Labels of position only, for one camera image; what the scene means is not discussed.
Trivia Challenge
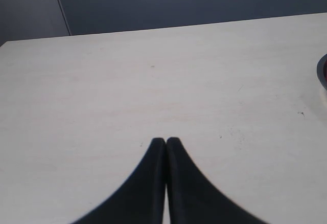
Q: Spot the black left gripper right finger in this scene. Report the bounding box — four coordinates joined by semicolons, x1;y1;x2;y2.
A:
166;137;264;223

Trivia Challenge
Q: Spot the silver metal bowl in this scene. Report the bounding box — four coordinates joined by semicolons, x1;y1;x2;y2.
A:
316;54;327;90

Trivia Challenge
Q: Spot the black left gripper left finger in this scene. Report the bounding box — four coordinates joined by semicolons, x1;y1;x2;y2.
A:
75;138;165;223

